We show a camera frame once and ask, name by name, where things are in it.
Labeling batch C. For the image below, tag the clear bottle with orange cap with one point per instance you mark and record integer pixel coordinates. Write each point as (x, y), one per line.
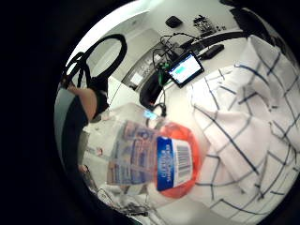
(162, 156)

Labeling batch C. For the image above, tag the black tablet with lit screen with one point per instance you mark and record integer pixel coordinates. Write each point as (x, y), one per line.
(186, 68)

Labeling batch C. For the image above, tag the the person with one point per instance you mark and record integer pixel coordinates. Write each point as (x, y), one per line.
(67, 125)

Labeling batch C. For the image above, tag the black remote control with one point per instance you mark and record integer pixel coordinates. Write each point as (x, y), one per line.
(212, 51)

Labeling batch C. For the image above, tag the white blue-checked cloth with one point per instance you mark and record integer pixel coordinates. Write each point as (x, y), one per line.
(250, 131)

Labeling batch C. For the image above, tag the black curved bar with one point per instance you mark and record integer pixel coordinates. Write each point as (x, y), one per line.
(218, 37)

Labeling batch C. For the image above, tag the dark cluttered gadget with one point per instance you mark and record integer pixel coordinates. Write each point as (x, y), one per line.
(204, 24)

